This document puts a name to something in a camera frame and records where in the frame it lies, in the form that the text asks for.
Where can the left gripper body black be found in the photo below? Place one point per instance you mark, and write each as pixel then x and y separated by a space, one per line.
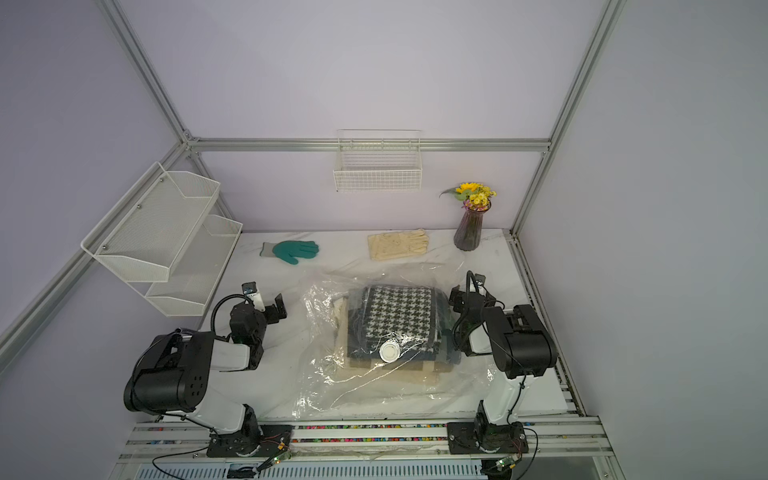
pixel 274 308

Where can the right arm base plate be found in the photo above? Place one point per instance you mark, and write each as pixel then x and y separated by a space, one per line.
pixel 471 438

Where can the white mesh two-tier shelf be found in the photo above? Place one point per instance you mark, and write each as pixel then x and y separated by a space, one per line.
pixel 165 240

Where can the cream knitted scarf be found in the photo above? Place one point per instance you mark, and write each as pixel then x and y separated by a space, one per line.
pixel 345 368

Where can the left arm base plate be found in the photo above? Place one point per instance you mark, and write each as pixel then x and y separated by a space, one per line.
pixel 264 441

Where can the aluminium mounting rail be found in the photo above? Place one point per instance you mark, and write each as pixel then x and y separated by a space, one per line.
pixel 554 436

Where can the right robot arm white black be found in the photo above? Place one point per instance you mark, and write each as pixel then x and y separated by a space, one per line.
pixel 520 345

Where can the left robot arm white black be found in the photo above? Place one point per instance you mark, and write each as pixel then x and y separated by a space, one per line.
pixel 171 377

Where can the yellow flower bouquet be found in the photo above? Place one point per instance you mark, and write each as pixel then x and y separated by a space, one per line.
pixel 472 195

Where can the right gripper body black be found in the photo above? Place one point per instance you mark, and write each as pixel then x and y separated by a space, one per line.
pixel 459 302

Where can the clear plastic vacuum bag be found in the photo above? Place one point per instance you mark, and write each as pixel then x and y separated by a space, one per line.
pixel 318 395

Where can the white vacuum bag valve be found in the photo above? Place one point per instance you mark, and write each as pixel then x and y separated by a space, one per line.
pixel 390 351

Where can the beige leather gloves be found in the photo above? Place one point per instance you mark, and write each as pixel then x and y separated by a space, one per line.
pixel 397 245

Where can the white wire wall basket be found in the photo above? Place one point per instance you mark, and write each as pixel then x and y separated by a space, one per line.
pixel 378 161

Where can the black white houndstooth scarf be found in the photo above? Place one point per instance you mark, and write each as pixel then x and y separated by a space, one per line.
pixel 419 318

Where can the purple glass vase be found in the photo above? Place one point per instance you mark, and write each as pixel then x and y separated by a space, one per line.
pixel 469 232

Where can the green work glove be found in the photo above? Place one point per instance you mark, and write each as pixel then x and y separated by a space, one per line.
pixel 290 251

